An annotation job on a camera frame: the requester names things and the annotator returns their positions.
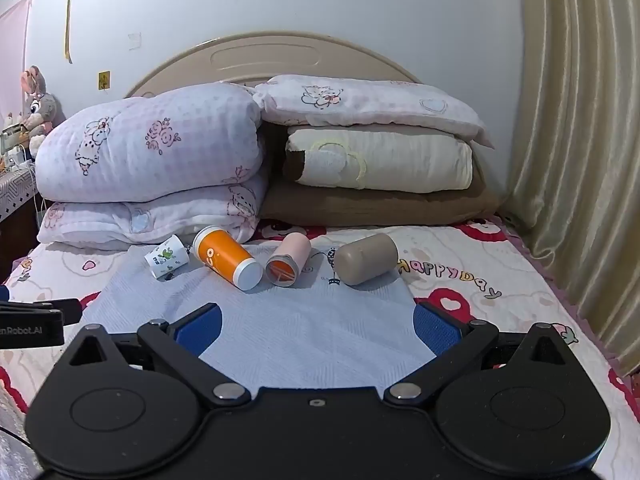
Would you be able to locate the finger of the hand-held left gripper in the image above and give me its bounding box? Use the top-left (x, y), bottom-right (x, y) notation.
top-left (0, 285), bottom-right (83, 327)

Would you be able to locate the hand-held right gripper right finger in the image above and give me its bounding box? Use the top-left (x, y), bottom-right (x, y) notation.
top-left (384, 302), bottom-right (573, 406)

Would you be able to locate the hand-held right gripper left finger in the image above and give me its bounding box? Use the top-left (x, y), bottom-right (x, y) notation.
top-left (68, 303), bottom-right (251, 408)

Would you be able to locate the orange cup with white lid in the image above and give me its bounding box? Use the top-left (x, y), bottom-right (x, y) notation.
top-left (192, 225), bottom-right (264, 292)

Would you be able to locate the small white printed paper cup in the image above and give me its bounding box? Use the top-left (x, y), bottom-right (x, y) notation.
top-left (144, 234), bottom-right (192, 282)

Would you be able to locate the taupe cup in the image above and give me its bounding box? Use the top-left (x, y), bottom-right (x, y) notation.
top-left (333, 233), bottom-right (399, 287)

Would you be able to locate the pink cup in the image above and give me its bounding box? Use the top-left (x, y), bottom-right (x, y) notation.
top-left (265, 232), bottom-right (312, 288)

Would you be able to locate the printed bed sheet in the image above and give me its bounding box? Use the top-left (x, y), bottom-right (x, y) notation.
top-left (0, 217), bottom-right (640, 480)

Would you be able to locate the light blue cloth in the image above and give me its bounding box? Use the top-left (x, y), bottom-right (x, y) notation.
top-left (75, 242), bottom-right (437, 391)

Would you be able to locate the pink checked folded quilt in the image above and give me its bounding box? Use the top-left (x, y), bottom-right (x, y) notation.
top-left (37, 170), bottom-right (271, 252)
top-left (35, 81), bottom-right (264, 204)

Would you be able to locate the bedside table with lace cloth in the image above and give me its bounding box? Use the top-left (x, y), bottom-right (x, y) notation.
top-left (0, 165), bottom-right (42, 266)

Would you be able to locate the brown pillow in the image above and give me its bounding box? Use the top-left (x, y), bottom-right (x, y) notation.
top-left (260, 122), bottom-right (501, 228)

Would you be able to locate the cream folded blanket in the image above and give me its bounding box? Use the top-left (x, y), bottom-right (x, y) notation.
top-left (283, 126), bottom-right (474, 193)

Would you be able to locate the grey plush rabbit toy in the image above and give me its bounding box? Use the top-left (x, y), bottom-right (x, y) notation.
top-left (20, 65), bottom-right (66, 153)

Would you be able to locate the beige striped curtain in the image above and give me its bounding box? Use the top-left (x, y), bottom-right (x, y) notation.
top-left (500, 0), bottom-right (640, 376)

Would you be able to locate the pink checked pillow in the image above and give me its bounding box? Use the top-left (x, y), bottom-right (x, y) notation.
top-left (252, 75), bottom-right (496, 150)

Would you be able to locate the beige headboard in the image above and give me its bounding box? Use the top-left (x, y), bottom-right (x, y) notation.
top-left (125, 31), bottom-right (423, 101)

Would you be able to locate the yellow tape strip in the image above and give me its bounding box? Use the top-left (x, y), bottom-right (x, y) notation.
top-left (65, 0), bottom-right (80, 64)

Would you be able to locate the black cable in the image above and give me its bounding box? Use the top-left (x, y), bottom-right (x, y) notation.
top-left (0, 426), bottom-right (32, 450)

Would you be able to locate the pink wall hanging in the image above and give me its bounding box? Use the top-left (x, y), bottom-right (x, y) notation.
top-left (0, 0), bottom-right (33, 126)

